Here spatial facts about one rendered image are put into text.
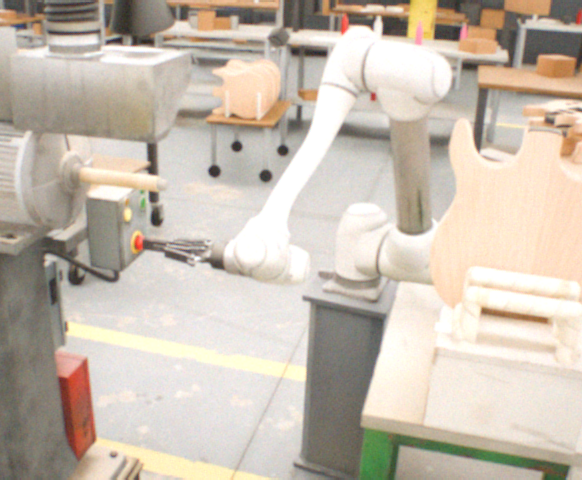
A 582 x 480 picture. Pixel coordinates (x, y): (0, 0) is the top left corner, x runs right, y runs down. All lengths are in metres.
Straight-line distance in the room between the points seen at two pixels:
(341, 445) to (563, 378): 1.34
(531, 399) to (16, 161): 1.09
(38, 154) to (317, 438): 1.46
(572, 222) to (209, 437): 1.76
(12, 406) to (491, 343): 1.17
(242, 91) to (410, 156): 3.49
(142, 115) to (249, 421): 1.74
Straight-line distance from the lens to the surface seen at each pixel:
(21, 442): 1.94
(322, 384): 2.36
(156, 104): 1.27
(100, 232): 1.84
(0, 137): 1.55
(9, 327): 1.76
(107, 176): 1.52
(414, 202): 1.94
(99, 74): 1.30
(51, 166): 1.52
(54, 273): 1.95
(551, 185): 1.33
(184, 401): 2.91
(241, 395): 2.93
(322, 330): 2.25
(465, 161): 1.31
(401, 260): 2.05
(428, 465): 2.68
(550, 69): 5.41
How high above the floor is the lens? 1.74
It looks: 24 degrees down
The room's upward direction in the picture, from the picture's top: 2 degrees clockwise
